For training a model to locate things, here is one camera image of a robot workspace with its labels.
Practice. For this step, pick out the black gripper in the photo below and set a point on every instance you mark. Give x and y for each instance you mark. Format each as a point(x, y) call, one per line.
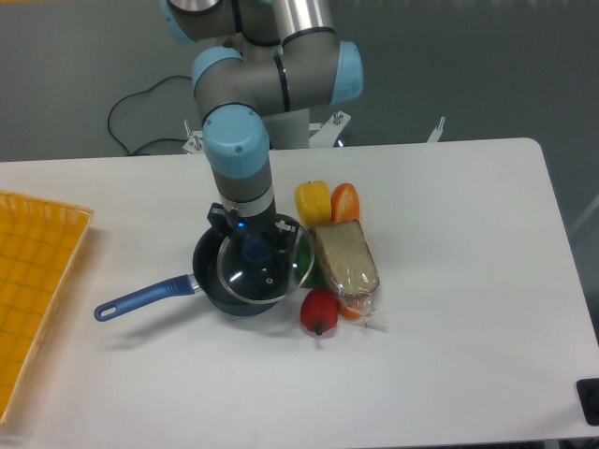
point(239, 220)

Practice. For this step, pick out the glass lid blue knob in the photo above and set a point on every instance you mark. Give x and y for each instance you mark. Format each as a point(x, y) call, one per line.
point(265, 264)

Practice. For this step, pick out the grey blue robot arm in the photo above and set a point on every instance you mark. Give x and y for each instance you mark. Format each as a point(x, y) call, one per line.
point(307, 65)

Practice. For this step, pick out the dark blue saucepan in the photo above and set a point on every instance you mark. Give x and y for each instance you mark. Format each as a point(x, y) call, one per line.
point(206, 277)

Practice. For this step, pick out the yellow bell pepper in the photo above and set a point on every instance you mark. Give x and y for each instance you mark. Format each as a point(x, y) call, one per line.
point(313, 203)

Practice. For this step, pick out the green bell pepper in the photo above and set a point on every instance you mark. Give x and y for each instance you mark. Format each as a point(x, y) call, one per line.
point(309, 270)

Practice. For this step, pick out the orange bell pepper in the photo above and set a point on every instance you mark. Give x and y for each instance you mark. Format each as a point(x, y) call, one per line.
point(345, 204)

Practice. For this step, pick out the bagged sliced bread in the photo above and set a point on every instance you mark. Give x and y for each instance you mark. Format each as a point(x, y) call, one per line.
point(346, 262)

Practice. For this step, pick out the red bell pepper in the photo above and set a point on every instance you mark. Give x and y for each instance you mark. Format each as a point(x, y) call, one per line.
point(318, 311)

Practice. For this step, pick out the orange carrot piece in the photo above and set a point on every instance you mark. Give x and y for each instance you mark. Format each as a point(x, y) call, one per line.
point(349, 311)

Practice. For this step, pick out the yellow woven basket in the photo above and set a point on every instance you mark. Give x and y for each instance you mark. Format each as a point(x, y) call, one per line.
point(40, 239)

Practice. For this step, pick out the black table corner device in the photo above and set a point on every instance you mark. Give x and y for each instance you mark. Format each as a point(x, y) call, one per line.
point(588, 393)

